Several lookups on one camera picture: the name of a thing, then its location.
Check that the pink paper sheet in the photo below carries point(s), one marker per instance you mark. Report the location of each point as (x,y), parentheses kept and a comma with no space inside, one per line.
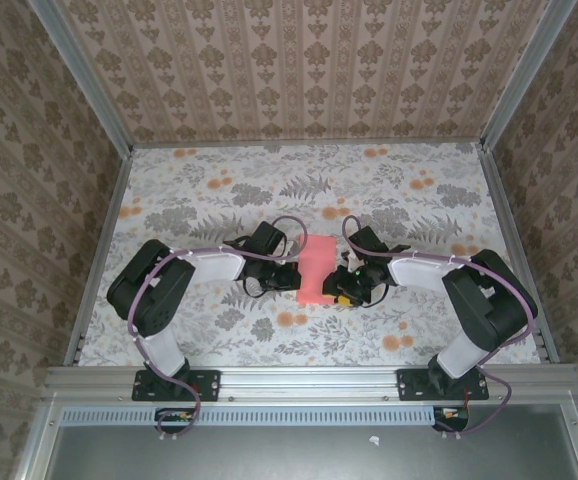
(314,265)

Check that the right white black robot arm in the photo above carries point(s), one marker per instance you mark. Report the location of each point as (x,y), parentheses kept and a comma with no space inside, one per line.
(419,272)

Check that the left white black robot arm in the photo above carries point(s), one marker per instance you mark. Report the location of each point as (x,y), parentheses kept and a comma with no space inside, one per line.
(164,345)

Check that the floral patterned table cover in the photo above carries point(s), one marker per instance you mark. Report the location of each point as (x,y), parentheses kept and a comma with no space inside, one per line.
(219,335)

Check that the small white scrap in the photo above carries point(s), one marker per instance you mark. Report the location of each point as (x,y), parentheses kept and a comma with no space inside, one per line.
(374,440)

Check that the grey metal panel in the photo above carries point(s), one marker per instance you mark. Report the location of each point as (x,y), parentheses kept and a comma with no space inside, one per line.
(294,455)

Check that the left white camera bracket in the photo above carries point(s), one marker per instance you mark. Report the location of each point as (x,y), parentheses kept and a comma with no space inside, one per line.
(293,246)

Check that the white camera bracket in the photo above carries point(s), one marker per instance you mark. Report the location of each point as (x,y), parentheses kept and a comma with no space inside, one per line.
(293,246)
(350,259)

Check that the right white camera bracket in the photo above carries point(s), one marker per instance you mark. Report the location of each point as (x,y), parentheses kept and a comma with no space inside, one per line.
(350,259)

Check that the wide aluminium mounting rail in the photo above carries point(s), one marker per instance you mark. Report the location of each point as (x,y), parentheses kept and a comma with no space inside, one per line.
(309,382)

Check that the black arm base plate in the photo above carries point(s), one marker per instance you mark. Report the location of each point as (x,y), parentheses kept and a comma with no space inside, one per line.
(209,385)
(411,385)

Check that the thin aluminium edge rail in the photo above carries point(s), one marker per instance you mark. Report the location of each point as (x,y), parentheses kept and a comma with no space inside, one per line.
(309,144)

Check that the aluminium side rail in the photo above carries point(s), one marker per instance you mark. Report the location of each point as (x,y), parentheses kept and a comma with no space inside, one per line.
(110,215)
(506,220)

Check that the aluminium frame post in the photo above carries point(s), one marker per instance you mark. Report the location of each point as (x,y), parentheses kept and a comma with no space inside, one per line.
(524,75)
(83,75)

